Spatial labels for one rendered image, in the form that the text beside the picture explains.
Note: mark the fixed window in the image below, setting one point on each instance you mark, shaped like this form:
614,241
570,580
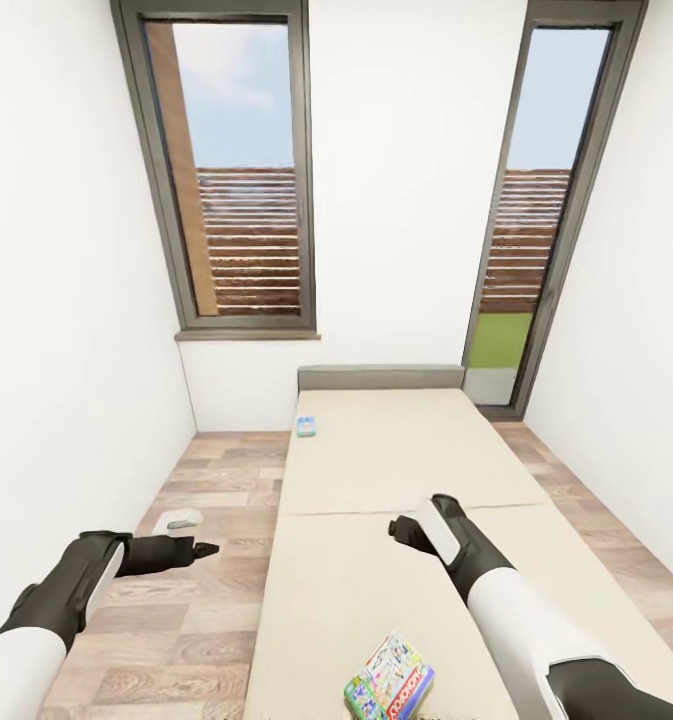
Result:
221,91

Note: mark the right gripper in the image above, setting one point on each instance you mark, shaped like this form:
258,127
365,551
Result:
404,531

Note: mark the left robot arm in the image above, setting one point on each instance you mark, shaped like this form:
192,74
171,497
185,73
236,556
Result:
41,628

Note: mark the board game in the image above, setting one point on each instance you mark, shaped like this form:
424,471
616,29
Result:
391,683
306,426

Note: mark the door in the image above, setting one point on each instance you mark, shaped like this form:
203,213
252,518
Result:
571,67

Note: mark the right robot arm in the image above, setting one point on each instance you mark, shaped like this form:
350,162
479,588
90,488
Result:
550,668

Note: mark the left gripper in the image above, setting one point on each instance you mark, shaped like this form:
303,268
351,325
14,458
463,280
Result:
174,552

